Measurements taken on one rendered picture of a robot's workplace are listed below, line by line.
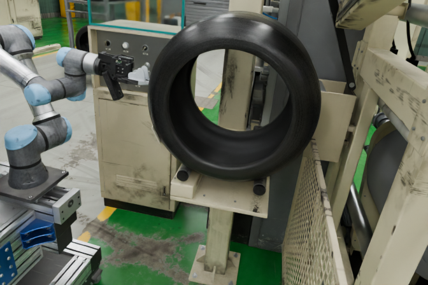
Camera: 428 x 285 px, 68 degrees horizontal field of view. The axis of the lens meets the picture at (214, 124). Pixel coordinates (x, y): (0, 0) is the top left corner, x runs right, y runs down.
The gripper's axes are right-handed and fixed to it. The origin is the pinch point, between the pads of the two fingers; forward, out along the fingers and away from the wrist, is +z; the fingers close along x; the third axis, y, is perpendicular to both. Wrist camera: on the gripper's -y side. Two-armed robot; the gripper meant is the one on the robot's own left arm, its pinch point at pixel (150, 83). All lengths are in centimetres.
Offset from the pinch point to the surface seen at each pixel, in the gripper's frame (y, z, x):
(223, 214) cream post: -71, 37, 27
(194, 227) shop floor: -118, 20, 62
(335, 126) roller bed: -6, 72, 20
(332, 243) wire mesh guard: -13, 64, -40
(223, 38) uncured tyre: 23.4, 24.3, -12.0
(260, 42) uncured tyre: 24.5, 34.9, -11.8
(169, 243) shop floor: -119, 8, 43
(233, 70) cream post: 4.9, 25.8, 26.7
